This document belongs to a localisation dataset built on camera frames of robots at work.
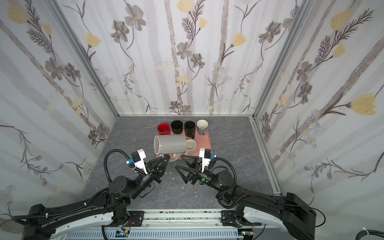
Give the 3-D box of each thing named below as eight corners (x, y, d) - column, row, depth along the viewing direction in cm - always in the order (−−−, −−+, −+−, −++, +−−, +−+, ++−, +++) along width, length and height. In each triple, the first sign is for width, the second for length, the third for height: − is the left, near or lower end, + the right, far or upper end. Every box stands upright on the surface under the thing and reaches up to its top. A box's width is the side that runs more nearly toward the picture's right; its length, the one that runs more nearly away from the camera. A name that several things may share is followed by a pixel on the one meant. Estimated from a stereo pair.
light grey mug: (194, 135, 111) (194, 126, 102) (198, 127, 116) (198, 117, 108) (205, 138, 109) (206, 129, 101) (208, 129, 114) (209, 120, 106)
